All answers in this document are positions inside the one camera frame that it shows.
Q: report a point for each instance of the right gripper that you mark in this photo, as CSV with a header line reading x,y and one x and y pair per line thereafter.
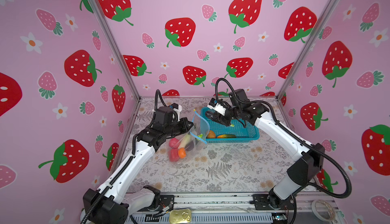
x,y
225,121

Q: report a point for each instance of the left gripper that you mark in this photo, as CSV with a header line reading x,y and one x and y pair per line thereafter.
x,y
184,127

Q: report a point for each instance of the magenta toy fruit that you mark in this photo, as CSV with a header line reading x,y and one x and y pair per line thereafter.
x,y
174,143

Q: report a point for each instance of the teal plastic basket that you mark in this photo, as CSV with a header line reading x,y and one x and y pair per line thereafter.
x,y
243,135

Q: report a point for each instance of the red toy pepper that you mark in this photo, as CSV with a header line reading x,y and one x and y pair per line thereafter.
x,y
173,155

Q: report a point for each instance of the clear zip top bag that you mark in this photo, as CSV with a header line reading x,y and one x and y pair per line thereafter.
x,y
201,129

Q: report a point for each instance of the orange toy fruit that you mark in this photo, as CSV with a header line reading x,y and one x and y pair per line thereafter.
x,y
182,153

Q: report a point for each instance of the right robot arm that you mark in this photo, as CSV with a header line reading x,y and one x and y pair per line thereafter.
x,y
308,158

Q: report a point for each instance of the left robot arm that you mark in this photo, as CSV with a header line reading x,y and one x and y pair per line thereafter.
x,y
106,205

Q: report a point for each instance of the gold tin can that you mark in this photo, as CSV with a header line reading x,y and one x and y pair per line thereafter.
x,y
180,216

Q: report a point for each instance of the clear tape roll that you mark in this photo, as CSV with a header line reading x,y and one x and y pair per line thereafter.
x,y
323,211

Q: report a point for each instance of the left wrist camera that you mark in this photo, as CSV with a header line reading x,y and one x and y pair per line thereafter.
x,y
166,116

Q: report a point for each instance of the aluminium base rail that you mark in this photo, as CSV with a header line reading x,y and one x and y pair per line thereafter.
x,y
237,208

